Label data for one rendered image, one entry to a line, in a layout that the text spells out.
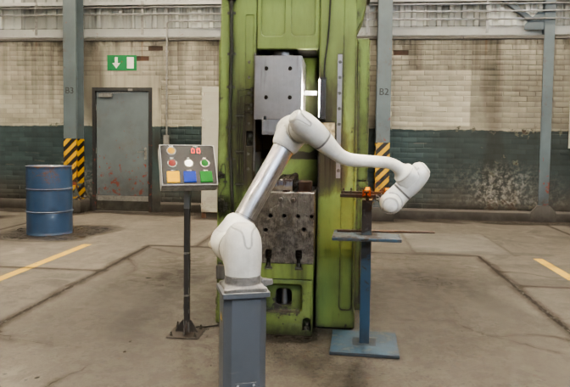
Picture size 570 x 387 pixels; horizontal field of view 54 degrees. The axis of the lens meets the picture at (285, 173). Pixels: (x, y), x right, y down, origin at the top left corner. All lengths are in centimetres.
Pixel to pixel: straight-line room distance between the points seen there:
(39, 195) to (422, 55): 613
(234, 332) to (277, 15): 215
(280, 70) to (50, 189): 474
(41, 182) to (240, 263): 561
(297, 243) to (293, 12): 148
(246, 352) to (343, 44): 210
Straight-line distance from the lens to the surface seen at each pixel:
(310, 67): 406
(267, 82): 359
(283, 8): 381
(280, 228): 354
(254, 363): 248
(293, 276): 359
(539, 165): 996
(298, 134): 252
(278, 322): 369
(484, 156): 973
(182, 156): 353
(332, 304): 383
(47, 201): 777
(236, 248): 236
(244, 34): 380
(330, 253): 375
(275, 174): 260
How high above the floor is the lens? 122
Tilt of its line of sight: 3 degrees down
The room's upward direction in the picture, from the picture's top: 1 degrees clockwise
